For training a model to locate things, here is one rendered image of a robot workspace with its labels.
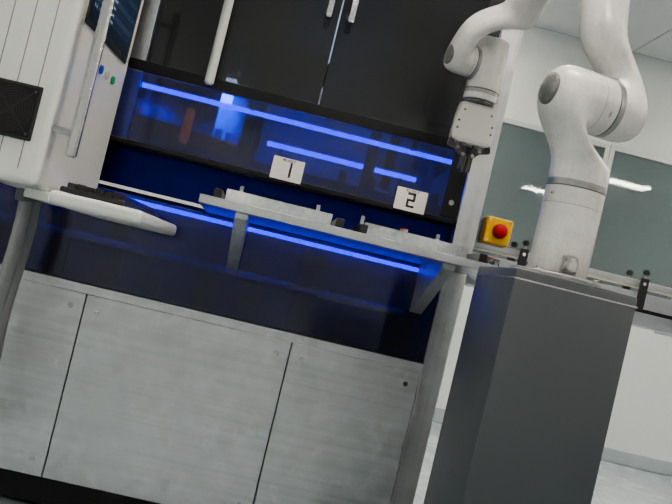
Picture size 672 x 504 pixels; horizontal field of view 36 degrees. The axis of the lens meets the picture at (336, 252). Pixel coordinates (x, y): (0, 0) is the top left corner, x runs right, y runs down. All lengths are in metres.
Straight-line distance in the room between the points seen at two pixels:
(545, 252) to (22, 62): 1.14
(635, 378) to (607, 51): 5.82
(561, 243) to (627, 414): 5.86
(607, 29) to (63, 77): 1.12
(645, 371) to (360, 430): 5.27
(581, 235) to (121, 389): 1.30
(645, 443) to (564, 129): 6.00
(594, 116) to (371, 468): 1.18
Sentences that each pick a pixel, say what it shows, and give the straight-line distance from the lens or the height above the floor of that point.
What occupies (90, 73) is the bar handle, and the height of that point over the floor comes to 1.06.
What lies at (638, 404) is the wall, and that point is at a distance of 7.91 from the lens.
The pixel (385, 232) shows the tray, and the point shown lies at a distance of 2.50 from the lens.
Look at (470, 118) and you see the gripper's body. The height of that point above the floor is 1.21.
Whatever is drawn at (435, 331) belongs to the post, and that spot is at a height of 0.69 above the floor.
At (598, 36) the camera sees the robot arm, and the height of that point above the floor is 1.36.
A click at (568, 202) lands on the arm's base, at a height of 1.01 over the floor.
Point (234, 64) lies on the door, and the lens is 2.80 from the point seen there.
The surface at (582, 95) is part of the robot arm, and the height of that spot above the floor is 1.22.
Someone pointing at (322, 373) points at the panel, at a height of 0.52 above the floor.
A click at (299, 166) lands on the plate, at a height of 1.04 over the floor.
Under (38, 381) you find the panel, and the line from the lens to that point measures 2.81.
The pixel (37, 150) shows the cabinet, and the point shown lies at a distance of 2.24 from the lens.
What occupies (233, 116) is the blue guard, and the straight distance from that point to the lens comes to 2.77.
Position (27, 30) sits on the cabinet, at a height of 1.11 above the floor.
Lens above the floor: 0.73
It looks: 2 degrees up
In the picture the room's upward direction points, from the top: 14 degrees clockwise
